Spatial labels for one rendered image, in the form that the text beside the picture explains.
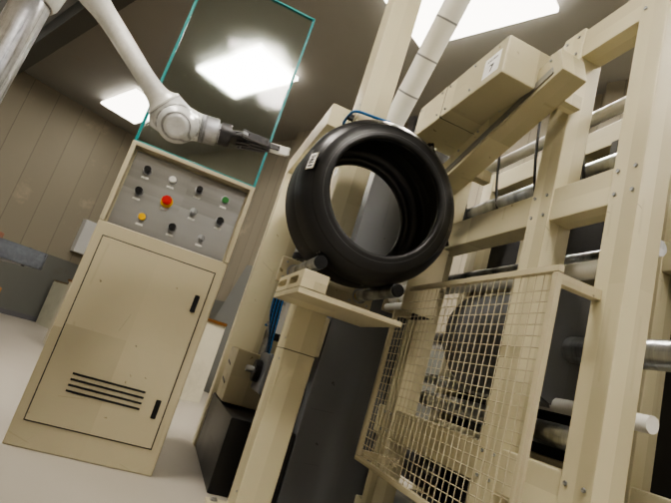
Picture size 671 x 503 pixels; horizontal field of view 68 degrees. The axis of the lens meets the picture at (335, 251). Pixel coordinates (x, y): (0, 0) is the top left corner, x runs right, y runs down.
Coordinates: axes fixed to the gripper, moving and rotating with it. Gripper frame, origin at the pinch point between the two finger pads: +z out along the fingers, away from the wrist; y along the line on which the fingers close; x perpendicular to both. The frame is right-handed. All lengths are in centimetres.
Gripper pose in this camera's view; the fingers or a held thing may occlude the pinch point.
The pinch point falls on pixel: (279, 150)
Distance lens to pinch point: 171.0
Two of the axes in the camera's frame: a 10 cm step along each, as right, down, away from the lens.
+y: -3.2, 1.4, 9.4
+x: -1.6, 9.7, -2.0
